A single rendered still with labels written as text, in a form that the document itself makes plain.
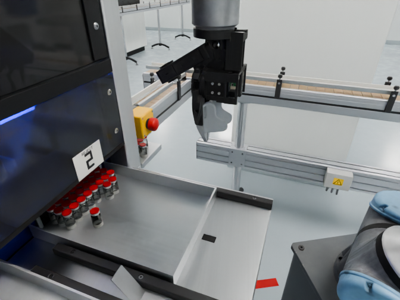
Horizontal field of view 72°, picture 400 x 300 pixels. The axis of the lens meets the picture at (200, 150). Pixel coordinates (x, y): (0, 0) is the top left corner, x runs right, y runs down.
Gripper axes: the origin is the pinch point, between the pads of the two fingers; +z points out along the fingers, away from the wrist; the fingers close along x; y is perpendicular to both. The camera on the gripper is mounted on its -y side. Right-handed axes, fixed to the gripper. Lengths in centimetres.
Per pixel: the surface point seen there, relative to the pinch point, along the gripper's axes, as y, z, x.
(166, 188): -11.8, 21.2, 5.0
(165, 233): -5.8, 21.2, -9.1
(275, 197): 18, 110, 117
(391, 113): 57, 22, 81
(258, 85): 0, 16, 83
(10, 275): -29.3, 21.1, -27.9
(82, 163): -24.4, 7.0, -8.6
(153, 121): -20.9, 8.3, 17.6
